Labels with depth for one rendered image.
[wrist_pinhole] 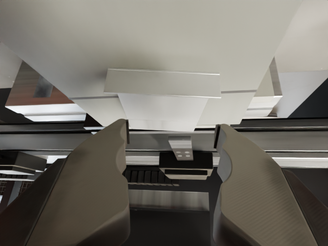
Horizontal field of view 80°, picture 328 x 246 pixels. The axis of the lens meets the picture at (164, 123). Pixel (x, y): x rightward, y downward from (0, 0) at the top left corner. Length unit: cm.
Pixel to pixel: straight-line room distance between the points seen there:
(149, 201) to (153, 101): 13
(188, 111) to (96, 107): 10
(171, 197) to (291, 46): 27
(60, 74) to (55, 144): 47
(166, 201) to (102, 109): 13
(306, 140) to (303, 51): 26
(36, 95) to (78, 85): 17
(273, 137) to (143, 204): 38
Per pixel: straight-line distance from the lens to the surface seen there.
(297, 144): 56
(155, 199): 26
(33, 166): 69
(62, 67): 18
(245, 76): 17
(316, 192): 85
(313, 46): 37
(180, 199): 25
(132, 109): 22
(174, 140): 30
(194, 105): 20
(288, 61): 39
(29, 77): 39
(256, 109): 30
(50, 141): 66
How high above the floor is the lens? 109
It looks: 22 degrees down
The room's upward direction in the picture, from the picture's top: 177 degrees counter-clockwise
